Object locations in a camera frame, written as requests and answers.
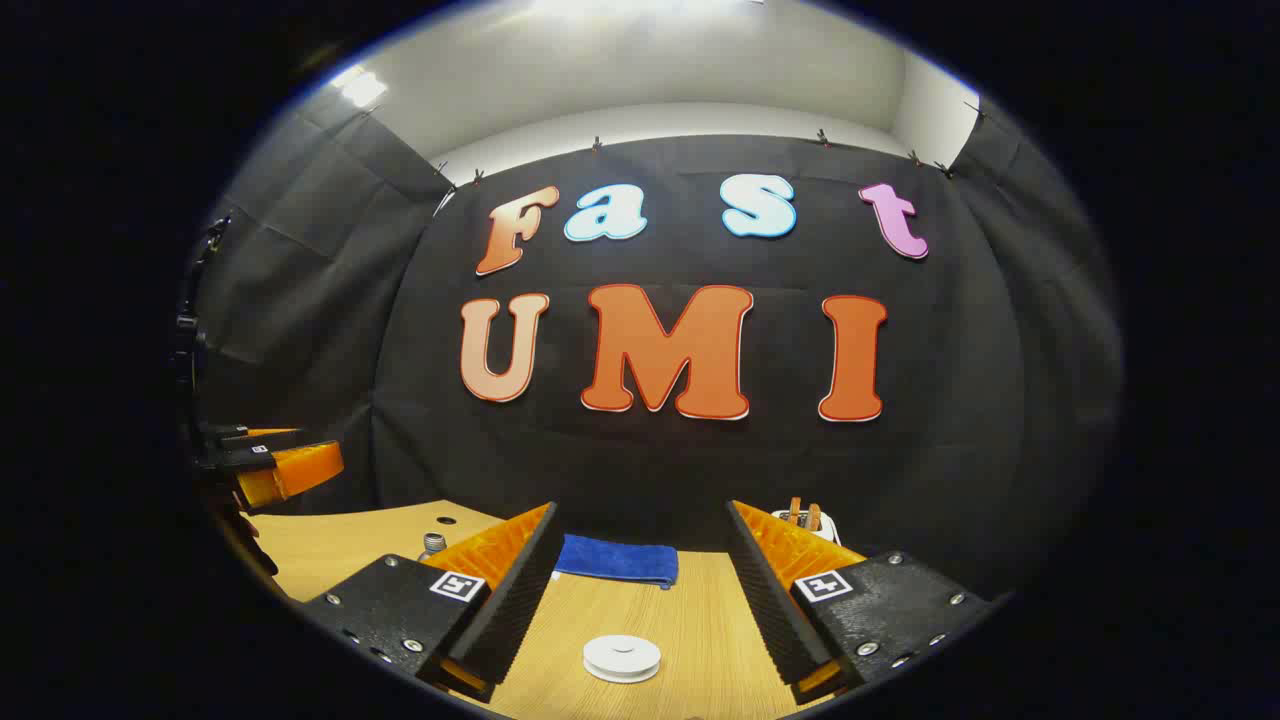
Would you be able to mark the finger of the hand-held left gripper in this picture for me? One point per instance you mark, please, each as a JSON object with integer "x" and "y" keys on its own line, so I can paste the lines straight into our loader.
{"x": 300, "y": 468}
{"x": 230, "y": 436}

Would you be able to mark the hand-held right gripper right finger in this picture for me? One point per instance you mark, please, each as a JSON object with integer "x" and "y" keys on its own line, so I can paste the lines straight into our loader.
{"x": 775, "y": 610}

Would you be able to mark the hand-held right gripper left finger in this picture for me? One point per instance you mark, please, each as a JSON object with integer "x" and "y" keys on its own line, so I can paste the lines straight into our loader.
{"x": 515, "y": 610}

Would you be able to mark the silver water bottle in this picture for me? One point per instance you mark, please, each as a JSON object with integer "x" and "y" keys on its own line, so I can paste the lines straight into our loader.
{"x": 433, "y": 543}

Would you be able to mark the white teacup lid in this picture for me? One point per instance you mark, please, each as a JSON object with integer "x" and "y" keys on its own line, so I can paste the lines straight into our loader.
{"x": 622, "y": 648}

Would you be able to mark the white toaster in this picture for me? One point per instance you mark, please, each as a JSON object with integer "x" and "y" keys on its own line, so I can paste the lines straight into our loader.
{"x": 826, "y": 526}

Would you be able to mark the blue towel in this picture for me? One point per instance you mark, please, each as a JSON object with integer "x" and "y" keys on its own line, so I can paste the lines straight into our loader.
{"x": 620, "y": 560}

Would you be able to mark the black backdrop cloth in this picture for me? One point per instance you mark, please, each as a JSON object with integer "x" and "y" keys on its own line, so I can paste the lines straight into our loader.
{"x": 700, "y": 470}

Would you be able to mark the ceiling light panel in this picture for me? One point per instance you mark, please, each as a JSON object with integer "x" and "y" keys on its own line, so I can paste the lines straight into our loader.
{"x": 360, "y": 88}

